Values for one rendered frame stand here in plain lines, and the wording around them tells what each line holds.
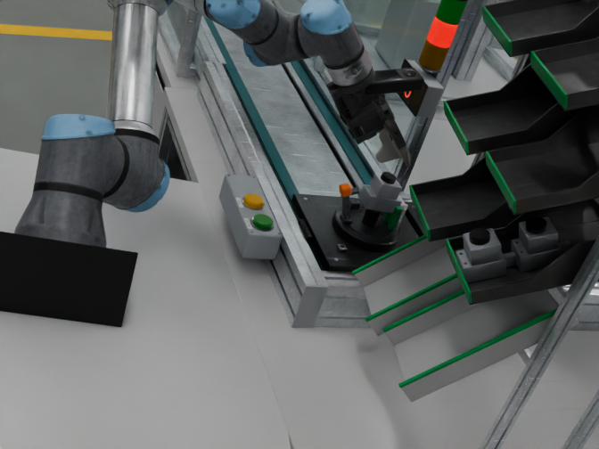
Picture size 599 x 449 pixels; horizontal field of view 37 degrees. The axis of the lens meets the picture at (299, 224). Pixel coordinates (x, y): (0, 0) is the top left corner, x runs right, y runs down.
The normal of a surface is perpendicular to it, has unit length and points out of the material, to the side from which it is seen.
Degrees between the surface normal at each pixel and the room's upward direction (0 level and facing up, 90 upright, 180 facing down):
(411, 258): 90
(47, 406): 0
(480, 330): 45
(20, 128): 0
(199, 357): 0
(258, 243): 90
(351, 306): 90
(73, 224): 29
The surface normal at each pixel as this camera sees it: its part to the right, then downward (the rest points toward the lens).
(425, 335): -0.48, -0.68
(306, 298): 0.29, 0.59
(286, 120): 0.27, -0.80
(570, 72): -0.15, -0.80
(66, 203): 0.25, -0.45
